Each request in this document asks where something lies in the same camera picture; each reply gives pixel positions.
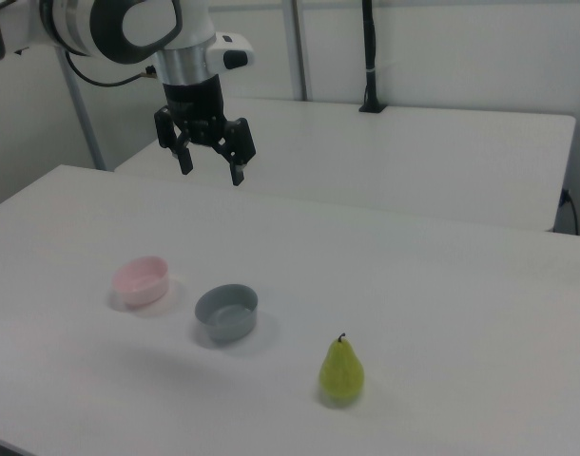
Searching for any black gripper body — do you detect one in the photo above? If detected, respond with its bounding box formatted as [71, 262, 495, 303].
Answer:
[161, 77, 227, 146]

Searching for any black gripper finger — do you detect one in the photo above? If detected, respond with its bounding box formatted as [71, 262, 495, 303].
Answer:
[213, 117, 258, 188]
[153, 107, 195, 177]

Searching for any green pear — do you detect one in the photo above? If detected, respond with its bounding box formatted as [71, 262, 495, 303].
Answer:
[319, 332, 366, 401]

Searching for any pink bowl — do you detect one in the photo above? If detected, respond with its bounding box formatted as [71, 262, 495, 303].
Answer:
[111, 256, 170, 306]

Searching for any grey bowl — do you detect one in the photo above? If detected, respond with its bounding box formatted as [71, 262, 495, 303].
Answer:
[194, 283, 260, 344]

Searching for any black cable on robot wrist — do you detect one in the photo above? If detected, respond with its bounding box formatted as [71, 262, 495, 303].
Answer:
[64, 48, 158, 88]

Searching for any grey metal partition post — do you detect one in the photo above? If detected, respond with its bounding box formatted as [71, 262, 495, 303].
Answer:
[55, 47, 106, 171]
[287, 0, 315, 102]

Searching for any black camera pole with base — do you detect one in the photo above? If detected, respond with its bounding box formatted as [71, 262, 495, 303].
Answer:
[358, 0, 389, 114]

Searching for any black power cable with plug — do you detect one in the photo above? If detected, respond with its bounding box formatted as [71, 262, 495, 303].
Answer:
[558, 187, 580, 236]

